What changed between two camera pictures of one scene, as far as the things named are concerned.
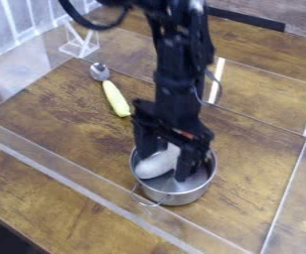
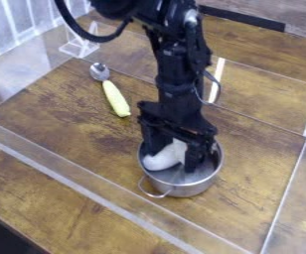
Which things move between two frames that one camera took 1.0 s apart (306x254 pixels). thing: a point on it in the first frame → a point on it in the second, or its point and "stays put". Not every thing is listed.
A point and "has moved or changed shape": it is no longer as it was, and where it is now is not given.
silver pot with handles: [151, 190] has moved or changed shape
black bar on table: [245, 18] stays put
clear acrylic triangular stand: [82, 40] stays put
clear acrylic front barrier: [52, 204] stays put
